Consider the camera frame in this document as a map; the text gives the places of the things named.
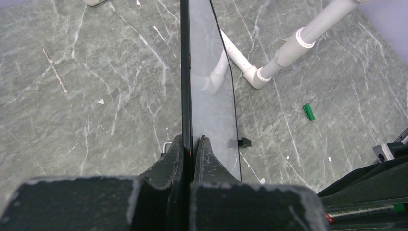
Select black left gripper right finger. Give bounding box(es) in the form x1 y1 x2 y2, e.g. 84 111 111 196
191 136 240 231

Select green marker cap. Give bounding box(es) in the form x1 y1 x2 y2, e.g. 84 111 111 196
303 103 315 121

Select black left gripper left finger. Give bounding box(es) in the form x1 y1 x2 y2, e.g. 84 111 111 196
140 135 187 231

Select white green whiteboard marker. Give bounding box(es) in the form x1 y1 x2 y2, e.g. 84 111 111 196
325 203 408 223

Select black framed whiteboard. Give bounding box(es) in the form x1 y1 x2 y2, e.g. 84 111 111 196
180 0 250 180

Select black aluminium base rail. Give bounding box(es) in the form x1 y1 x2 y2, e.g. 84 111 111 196
372 129 408 165

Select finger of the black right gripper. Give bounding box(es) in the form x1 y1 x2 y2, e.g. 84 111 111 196
317 156 408 209

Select white pvc pipe frame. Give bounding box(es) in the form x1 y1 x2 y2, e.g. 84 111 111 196
83 0 370 90

